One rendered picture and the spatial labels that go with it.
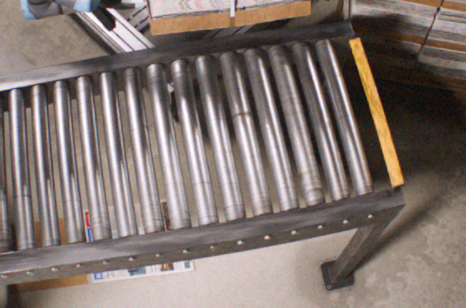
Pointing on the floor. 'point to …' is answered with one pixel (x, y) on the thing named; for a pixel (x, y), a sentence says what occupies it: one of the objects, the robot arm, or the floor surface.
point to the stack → (410, 26)
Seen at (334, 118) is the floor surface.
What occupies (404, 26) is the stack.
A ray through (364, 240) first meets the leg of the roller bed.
